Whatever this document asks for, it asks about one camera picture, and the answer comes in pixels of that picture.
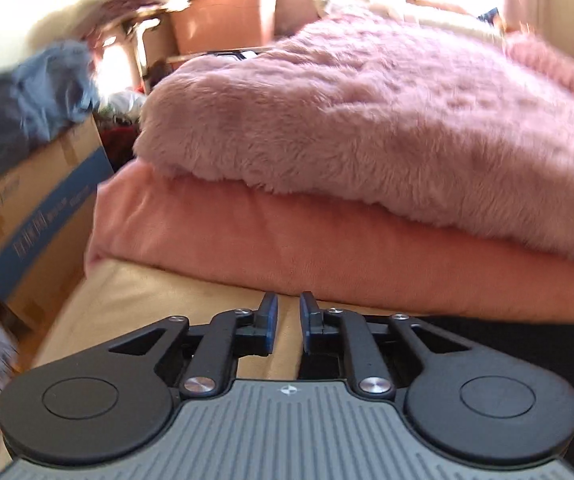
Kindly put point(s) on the blue-grey cloth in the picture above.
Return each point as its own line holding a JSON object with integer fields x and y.
{"x": 32, "y": 100}

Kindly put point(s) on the black pants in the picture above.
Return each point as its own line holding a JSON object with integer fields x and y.
{"x": 532, "y": 350}

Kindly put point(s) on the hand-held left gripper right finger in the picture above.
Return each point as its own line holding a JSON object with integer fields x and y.
{"x": 308, "y": 327}

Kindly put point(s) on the cream leather bed bench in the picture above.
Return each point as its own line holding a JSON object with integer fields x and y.
{"x": 132, "y": 305}

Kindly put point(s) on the salmon pink bed sheet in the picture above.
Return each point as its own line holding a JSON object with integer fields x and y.
{"x": 277, "y": 240}

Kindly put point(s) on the cardboard box with blue stripe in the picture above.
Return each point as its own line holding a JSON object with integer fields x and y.
{"x": 32, "y": 220}

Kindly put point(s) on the pink fluffy blanket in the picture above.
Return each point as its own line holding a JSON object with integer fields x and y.
{"x": 367, "y": 125}

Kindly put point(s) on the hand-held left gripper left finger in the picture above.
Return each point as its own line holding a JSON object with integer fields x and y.
{"x": 270, "y": 327}

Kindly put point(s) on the terracotta plastic tub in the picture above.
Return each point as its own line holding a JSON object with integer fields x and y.
{"x": 222, "y": 17}

